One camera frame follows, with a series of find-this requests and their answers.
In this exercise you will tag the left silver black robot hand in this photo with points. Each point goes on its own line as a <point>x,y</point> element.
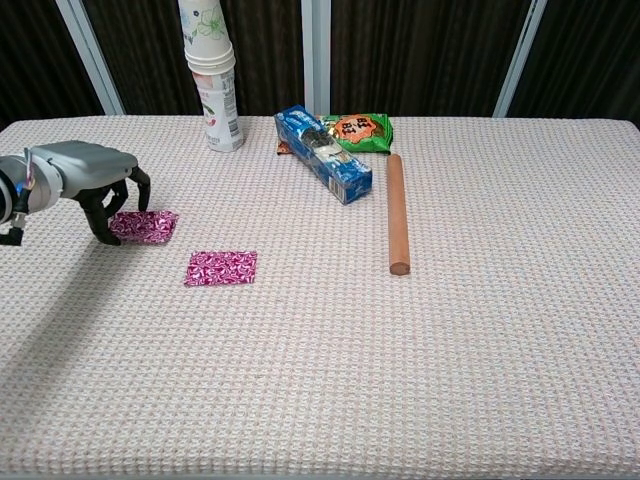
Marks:
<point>80,165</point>

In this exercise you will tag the dark curtain partition panel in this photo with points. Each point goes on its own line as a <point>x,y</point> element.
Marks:
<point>590,55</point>
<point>35,50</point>
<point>425,55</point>
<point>145,50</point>

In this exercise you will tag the white pink yogurt bottle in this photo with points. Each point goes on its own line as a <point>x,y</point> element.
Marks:
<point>222,115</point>

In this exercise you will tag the nested white paper cup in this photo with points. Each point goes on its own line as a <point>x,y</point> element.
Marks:
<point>212,66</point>
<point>210,60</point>

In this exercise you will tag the flower print paper cup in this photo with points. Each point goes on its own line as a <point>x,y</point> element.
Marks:
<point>205,25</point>

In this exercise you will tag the brown snack packet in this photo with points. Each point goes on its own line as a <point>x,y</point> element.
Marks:
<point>283,148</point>

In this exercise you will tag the blue cookie box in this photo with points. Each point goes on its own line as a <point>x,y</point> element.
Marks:
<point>325,155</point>

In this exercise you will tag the green snack packet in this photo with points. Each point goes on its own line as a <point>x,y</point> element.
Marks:
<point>362,132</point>

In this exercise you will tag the wooden rolling pin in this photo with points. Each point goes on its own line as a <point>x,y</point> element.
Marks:
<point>398,215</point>

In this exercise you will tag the pink woven tablecloth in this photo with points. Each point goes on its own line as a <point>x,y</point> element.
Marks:
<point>350,350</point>

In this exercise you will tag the grey partition frame post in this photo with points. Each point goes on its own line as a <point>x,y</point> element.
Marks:
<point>520,55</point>
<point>90,60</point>
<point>315,55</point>

